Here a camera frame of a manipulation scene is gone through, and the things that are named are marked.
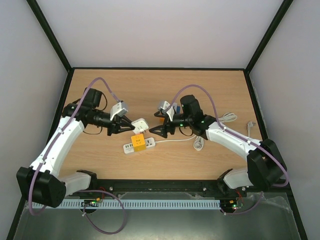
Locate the white square plug adapter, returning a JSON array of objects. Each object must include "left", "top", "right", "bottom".
[{"left": 131, "top": 118, "right": 149, "bottom": 134}]

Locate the white power strip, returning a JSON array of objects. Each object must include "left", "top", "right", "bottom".
[{"left": 123, "top": 137, "right": 156, "bottom": 154}]

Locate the yellow cube socket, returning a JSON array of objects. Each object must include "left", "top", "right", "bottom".
[{"left": 131, "top": 133, "right": 147, "bottom": 152}]

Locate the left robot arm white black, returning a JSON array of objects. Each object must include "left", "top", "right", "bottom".
[{"left": 16, "top": 88, "right": 134, "bottom": 208}]

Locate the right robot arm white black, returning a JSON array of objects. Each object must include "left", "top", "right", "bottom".
[{"left": 149, "top": 95, "right": 288, "bottom": 196}]

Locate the blue cube socket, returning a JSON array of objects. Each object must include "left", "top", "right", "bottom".
[{"left": 176, "top": 106, "right": 181, "bottom": 114}]

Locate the orange power strip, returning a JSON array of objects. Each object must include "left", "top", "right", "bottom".
[{"left": 159, "top": 117, "right": 165, "bottom": 124}]

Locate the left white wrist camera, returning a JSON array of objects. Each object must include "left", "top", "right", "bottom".
[{"left": 110, "top": 101, "right": 129, "bottom": 121}]

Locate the white power strip cable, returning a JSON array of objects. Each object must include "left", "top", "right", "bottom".
[{"left": 154, "top": 135, "right": 206, "bottom": 152}]

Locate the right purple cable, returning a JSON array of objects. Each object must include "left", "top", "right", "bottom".
[{"left": 168, "top": 84, "right": 290, "bottom": 216}]

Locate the purple cable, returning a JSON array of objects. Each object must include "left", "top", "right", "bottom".
[
  {"left": 28, "top": 76, "right": 126, "bottom": 235},
  {"left": 168, "top": 84, "right": 290, "bottom": 216}
]

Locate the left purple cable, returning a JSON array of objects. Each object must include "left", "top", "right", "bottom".
[{"left": 28, "top": 76, "right": 126, "bottom": 235}]

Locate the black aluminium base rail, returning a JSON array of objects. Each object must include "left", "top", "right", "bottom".
[{"left": 84, "top": 177, "right": 291, "bottom": 198}]

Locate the light blue slotted cable duct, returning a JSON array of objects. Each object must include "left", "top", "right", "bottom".
[{"left": 32, "top": 198, "right": 222, "bottom": 210}]

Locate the black enclosure frame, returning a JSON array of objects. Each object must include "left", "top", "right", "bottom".
[{"left": 7, "top": 0, "right": 308, "bottom": 240}]

